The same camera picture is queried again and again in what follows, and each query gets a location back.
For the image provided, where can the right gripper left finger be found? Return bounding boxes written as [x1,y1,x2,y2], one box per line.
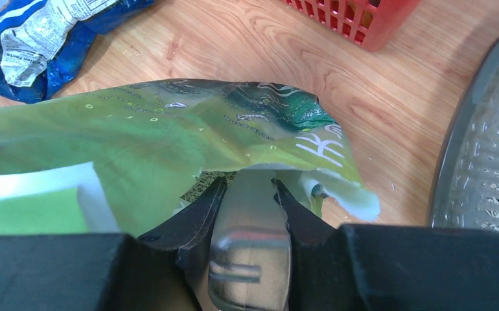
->
[0,178,227,310]

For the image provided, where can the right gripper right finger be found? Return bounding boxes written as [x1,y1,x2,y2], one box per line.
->
[275,180,499,310]

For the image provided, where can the green cat litter bag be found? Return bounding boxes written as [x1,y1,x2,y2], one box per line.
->
[0,79,380,235]

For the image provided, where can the clear plastic scoop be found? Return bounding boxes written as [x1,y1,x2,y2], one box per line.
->
[207,170,292,310]

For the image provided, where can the grey litter box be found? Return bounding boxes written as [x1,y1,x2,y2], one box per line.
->
[428,38,499,233]

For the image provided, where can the blue silver snack bag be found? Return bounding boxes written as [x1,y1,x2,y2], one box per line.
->
[0,0,154,104]

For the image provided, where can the red plastic shopping basket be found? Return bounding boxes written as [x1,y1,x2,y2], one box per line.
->
[284,0,421,52]

